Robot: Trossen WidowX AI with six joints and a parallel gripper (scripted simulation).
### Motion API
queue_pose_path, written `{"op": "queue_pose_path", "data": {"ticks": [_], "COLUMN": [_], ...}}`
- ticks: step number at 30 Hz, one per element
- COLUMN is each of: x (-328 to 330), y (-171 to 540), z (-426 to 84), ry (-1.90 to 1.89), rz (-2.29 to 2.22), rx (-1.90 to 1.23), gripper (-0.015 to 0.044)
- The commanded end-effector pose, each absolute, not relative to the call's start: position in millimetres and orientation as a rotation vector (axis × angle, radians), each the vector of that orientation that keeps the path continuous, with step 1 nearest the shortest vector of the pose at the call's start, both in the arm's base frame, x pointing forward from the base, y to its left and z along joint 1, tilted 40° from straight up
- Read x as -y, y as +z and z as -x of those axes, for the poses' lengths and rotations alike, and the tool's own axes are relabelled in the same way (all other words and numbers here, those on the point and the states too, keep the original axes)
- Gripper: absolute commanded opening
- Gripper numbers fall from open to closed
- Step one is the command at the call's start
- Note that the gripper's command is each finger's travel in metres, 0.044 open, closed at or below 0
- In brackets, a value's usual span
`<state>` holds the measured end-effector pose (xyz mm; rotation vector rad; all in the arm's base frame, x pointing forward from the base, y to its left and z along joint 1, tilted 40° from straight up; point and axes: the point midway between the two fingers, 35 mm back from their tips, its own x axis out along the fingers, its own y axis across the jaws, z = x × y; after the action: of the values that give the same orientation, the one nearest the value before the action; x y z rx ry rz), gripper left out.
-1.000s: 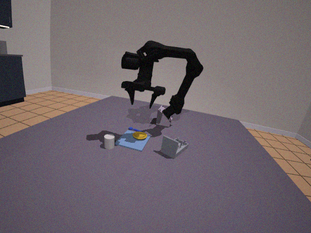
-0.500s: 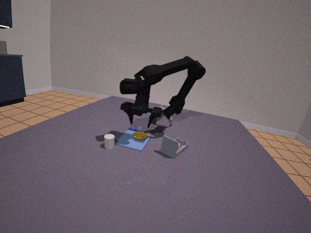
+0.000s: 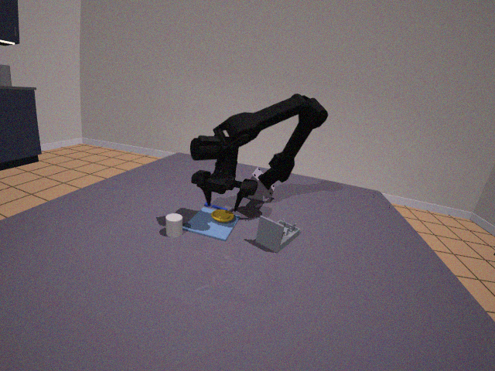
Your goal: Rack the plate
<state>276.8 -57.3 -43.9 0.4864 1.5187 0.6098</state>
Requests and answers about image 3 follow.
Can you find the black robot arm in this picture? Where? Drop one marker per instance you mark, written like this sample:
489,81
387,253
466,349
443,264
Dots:
245,127

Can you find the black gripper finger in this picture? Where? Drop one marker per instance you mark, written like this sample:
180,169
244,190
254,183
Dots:
206,192
240,196

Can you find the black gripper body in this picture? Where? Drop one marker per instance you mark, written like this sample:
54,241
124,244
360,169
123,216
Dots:
247,187

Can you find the grey cylinder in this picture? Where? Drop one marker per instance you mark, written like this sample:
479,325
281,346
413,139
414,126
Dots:
174,225

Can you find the yellow round plate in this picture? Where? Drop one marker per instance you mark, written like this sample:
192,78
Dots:
222,215

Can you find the light blue flat square mat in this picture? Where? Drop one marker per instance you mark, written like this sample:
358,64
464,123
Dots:
203,224

